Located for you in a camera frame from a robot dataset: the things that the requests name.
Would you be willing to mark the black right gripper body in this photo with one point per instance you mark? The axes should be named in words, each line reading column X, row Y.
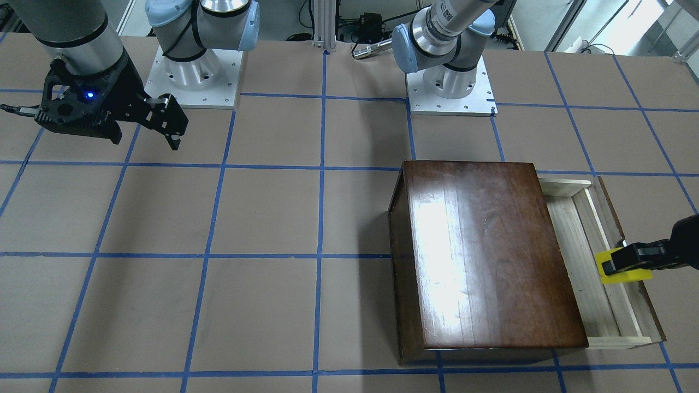
column 126, row 81

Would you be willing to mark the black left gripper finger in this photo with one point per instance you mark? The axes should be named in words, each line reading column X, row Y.
column 649, row 256

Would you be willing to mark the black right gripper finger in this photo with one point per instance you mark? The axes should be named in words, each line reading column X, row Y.
column 173, row 138
column 165, row 116

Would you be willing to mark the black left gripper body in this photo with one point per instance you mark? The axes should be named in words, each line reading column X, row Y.
column 689, row 240

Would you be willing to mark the yellow block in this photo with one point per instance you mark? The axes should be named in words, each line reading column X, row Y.
column 621, row 277

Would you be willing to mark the light wooden drawer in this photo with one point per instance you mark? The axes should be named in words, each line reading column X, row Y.
column 616, row 311

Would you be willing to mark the dark wooden drawer cabinet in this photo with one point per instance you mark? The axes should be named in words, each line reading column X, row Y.
column 477, row 268

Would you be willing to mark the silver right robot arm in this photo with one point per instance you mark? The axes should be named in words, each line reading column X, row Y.
column 81, row 32

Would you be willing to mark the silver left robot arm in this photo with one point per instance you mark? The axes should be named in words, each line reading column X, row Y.
column 450, row 37

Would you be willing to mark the silver cylindrical tool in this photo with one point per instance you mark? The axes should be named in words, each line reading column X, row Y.
column 372, row 49

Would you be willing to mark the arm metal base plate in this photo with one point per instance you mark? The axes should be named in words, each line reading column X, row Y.
column 442, row 91
column 210, row 82

